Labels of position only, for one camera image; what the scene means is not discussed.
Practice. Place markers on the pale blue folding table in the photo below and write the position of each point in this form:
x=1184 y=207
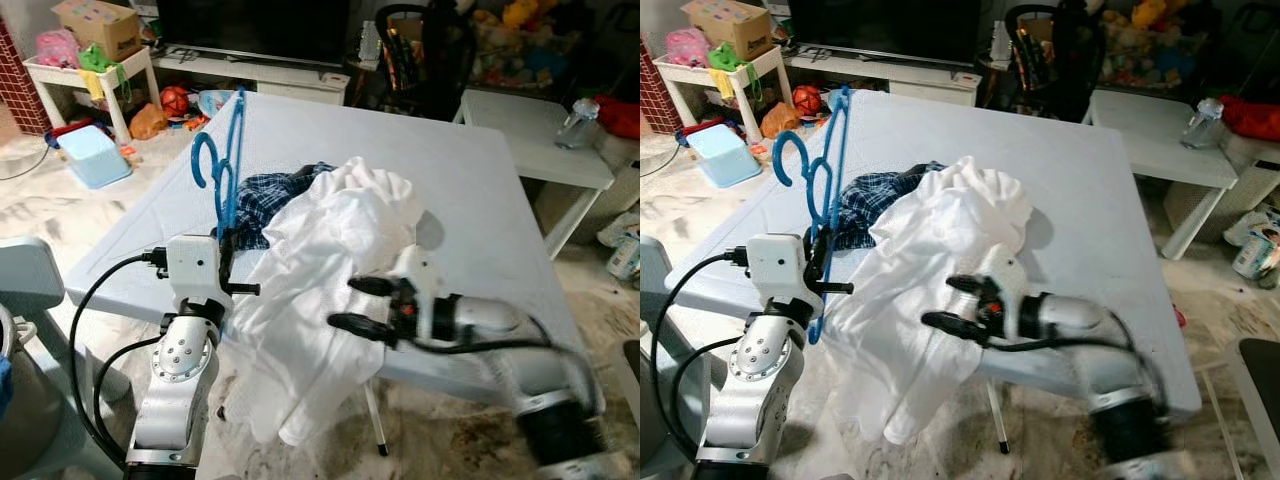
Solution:
x=1080 y=180
x=450 y=170

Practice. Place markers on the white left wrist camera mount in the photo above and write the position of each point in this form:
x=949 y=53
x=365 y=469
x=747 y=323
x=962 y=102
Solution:
x=190 y=270
x=775 y=270

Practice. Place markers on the blue plastic hanger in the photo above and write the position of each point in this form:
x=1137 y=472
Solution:
x=196 y=162
x=778 y=160

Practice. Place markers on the green toy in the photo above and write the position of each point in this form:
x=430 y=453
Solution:
x=95 y=60
x=725 y=60

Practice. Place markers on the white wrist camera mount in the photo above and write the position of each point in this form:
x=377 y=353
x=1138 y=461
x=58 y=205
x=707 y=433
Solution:
x=420 y=270
x=1008 y=270
x=775 y=270
x=190 y=270

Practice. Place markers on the red ball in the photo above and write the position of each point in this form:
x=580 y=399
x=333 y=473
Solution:
x=175 y=100
x=807 y=100

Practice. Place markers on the plush toy heap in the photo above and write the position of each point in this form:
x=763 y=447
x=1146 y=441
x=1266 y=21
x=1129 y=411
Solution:
x=1150 y=40
x=520 y=40

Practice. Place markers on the white side table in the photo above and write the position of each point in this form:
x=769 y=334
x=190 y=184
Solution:
x=1150 y=140
x=520 y=140

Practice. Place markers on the printed carton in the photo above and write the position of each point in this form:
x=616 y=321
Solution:
x=622 y=255
x=1258 y=250

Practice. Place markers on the colourful baby bouncer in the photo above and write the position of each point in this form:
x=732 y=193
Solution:
x=828 y=103
x=212 y=103

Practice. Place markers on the white shirt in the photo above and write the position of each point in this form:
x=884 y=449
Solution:
x=320 y=240
x=930 y=250

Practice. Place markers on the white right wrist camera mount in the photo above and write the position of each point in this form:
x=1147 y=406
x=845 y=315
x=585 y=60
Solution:
x=420 y=270
x=1008 y=270

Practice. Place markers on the dark blue plaid garment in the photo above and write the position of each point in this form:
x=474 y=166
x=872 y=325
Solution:
x=265 y=195
x=880 y=200

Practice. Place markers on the grey folding chair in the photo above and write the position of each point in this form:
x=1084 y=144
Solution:
x=1262 y=390

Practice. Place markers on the black stroller chair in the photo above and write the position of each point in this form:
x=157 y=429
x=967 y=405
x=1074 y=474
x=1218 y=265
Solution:
x=1075 y=60
x=445 y=60

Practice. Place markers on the small white table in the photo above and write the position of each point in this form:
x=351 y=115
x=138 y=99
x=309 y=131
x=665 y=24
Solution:
x=680 y=72
x=50 y=72

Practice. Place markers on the light blue storage box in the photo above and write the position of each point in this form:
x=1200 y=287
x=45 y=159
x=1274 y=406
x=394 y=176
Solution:
x=722 y=160
x=92 y=160

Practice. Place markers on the red bag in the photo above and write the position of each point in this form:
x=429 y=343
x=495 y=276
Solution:
x=1252 y=118
x=620 y=118

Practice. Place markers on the cardboard box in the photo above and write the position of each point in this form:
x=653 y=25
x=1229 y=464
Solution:
x=730 y=30
x=100 y=30

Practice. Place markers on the pink toy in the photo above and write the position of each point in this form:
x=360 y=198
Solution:
x=688 y=48
x=57 y=48

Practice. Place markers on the white television stand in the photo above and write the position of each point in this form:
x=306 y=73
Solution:
x=900 y=78
x=270 y=75

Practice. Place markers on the black television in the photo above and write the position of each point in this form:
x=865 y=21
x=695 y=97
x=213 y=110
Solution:
x=250 y=30
x=880 y=30

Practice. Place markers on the clear bottle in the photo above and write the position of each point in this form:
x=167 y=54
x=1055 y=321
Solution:
x=1205 y=125
x=577 y=125

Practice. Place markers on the orange toy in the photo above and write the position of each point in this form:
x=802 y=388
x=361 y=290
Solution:
x=148 y=122
x=780 y=122

